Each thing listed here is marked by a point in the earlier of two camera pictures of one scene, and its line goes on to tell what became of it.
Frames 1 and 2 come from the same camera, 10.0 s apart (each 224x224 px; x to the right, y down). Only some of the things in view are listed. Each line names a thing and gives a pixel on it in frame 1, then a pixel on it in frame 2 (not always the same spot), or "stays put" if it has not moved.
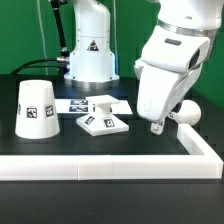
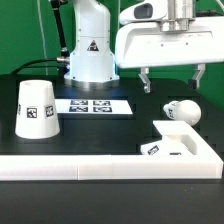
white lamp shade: x=37 y=111 stays put
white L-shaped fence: x=202 y=162 stays put
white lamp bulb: x=189 y=113 stays put
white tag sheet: x=80 y=106 stays put
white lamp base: x=102 y=122 to x=173 y=145
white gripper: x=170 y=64 to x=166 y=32
